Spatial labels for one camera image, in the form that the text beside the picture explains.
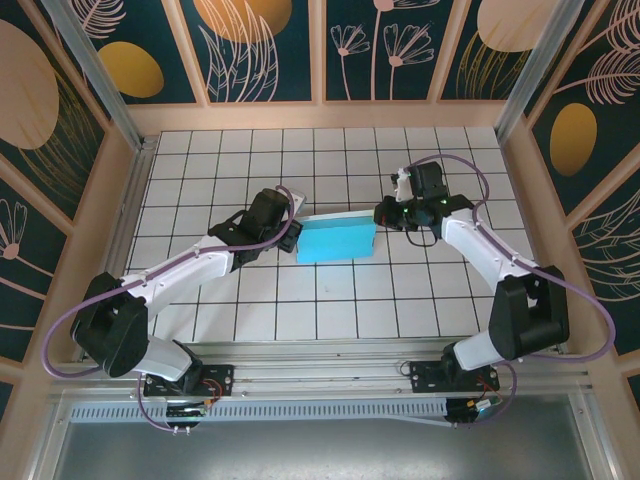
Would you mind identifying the white and teal paper box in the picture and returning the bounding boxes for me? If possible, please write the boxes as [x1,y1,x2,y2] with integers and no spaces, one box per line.
[295,210,377,265]

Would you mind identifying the small electronics board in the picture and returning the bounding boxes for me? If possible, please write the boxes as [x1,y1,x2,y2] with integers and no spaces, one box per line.
[446,397,505,427]
[164,403,210,420]

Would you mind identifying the grey metal sheet panel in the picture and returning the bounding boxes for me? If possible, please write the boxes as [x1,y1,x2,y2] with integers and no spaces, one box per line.
[29,394,621,480]

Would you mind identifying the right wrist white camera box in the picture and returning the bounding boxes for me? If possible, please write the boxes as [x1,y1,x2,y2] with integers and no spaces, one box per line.
[389,168,414,204]

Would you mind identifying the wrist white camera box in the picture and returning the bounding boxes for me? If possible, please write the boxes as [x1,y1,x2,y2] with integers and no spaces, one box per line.
[389,168,414,204]
[285,187,308,215]

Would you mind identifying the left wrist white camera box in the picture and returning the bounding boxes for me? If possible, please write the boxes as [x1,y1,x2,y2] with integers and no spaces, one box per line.
[285,187,308,215]

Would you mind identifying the aluminium side rail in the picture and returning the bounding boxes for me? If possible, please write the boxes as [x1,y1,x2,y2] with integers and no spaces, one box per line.
[74,137,161,362]

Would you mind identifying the aluminium corner post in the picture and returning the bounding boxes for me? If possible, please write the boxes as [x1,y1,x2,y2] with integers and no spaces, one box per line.
[39,0,149,154]
[493,0,586,146]

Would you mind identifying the aluminium mounting rail frame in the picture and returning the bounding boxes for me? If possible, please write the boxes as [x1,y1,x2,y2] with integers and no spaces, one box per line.
[49,339,594,401]

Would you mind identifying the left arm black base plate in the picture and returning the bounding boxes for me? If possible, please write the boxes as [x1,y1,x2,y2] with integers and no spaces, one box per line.
[143,364,236,399]

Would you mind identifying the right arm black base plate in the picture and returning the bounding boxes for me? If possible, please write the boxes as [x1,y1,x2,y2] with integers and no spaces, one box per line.
[408,360,501,395]

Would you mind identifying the grey slotted cable duct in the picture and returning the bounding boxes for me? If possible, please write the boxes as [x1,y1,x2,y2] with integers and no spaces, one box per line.
[69,397,451,424]

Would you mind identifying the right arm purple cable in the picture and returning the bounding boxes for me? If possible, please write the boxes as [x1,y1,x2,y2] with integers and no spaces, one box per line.
[412,153,617,430]

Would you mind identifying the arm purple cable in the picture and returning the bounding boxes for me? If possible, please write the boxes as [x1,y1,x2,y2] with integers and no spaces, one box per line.
[42,184,297,432]
[412,153,617,430]

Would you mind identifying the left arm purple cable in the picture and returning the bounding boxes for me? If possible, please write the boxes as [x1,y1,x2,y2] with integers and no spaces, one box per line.
[42,184,297,432]

